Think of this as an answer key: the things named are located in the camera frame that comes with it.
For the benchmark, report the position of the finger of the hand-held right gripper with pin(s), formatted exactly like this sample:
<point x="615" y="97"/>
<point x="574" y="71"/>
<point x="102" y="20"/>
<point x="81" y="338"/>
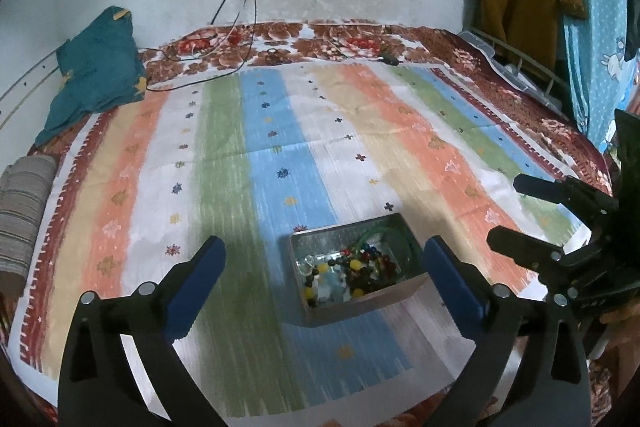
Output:
<point x="520" y="247"/>
<point x="550" y="189"/>

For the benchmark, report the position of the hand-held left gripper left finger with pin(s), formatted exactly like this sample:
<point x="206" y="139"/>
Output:
<point x="200" y="287"/>

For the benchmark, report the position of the grey striped rolled cloth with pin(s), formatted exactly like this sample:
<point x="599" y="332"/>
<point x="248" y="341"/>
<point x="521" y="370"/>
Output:
<point x="25" y="207"/>

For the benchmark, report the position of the small black device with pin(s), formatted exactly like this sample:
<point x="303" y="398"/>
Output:
<point x="390" y="58"/>

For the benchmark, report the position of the blue patterned hanging cloth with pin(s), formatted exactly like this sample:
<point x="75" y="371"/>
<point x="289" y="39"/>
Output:
<point x="595" y="32"/>

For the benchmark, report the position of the white metal rack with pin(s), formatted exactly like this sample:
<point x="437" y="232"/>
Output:
<point x="530" y="64"/>

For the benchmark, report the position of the white headboard panel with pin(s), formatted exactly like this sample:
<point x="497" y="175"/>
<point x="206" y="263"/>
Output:
<point x="25" y="87"/>

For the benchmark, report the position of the silver metal tin box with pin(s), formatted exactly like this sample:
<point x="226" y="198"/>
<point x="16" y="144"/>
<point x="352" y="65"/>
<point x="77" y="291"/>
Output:
<point x="360" y="305"/>

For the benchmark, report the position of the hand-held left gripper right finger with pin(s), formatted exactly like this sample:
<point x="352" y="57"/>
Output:
<point x="450" y="287"/>

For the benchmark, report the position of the person's right hand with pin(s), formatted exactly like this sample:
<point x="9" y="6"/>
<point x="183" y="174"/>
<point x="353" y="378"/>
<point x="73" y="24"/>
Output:
<point x="625" y="332"/>

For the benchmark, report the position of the striped pastel mat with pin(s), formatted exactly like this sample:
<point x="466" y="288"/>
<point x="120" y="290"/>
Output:
<point x="200" y="157"/>

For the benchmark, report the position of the teal cloth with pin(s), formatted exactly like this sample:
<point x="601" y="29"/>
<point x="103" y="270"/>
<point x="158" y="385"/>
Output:
<point x="95" y="72"/>

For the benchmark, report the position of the green jade bangle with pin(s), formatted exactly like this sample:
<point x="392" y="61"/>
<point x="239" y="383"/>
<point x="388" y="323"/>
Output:
<point x="406" y="243"/>

